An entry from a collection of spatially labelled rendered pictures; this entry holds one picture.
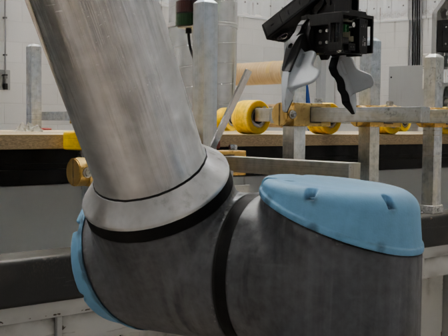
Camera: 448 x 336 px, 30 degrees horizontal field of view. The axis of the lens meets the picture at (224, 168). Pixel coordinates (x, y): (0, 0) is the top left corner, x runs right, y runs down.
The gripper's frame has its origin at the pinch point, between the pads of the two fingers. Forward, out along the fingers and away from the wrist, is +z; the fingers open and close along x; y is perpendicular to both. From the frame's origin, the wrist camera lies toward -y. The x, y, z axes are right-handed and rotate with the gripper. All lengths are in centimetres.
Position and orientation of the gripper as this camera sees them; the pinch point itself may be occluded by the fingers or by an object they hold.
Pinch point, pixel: (317, 115)
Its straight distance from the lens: 121.3
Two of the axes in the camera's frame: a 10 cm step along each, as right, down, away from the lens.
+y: 6.8, 0.4, -7.3
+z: -0.1, 10.0, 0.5
